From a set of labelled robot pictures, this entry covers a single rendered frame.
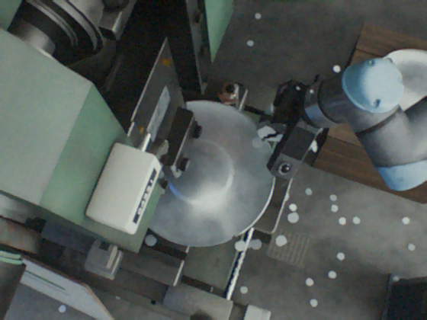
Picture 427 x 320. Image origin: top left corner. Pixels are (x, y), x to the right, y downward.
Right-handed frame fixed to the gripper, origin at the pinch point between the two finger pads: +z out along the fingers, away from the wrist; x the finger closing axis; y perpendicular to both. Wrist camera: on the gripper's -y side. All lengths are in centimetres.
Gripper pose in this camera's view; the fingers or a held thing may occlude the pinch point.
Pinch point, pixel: (262, 136)
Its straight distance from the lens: 103.6
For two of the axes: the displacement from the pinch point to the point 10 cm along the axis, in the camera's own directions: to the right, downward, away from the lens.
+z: -3.7, 1.1, 9.2
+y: 3.0, -9.2, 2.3
